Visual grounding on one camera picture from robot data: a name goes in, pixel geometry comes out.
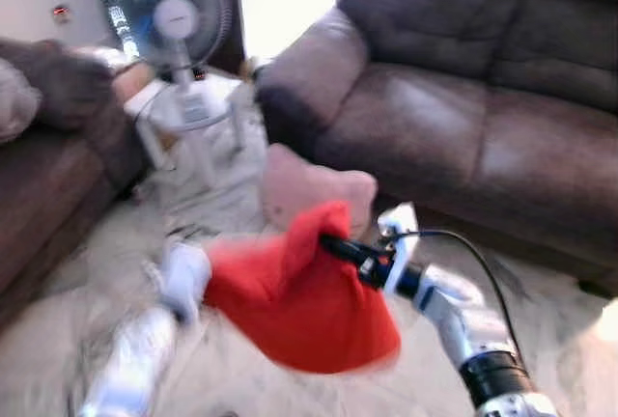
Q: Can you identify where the red pillow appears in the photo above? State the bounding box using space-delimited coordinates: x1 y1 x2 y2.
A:
203 200 402 375

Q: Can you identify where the long brown fabric sofa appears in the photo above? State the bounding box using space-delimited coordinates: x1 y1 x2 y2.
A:
0 39 146 326

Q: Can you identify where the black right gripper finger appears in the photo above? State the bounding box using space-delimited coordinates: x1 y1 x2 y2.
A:
319 232 360 262

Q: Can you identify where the small white side table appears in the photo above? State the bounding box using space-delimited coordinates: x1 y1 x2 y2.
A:
124 69 262 191

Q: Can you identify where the brown two-seat sofa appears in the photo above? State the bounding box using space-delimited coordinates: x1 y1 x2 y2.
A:
256 0 618 288

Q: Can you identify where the grey sofa pillow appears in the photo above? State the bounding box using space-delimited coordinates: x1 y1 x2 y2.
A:
0 58 42 143

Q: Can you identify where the dark wooden door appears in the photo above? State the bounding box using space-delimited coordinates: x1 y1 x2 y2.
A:
205 0 244 75

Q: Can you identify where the white black table fan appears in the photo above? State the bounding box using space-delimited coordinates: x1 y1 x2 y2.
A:
104 0 242 133

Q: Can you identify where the cardboard box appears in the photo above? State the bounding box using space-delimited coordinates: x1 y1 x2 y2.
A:
114 60 155 104

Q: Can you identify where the shiny metal strip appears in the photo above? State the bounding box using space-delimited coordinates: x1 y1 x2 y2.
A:
85 0 136 61

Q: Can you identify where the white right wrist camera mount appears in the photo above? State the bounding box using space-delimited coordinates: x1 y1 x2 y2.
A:
377 203 422 294

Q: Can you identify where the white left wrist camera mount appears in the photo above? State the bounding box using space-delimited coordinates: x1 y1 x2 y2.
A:
157 241 211 323

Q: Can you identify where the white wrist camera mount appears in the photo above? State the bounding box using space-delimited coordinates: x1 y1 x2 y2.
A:
157 241 211 323
377 203 422 294

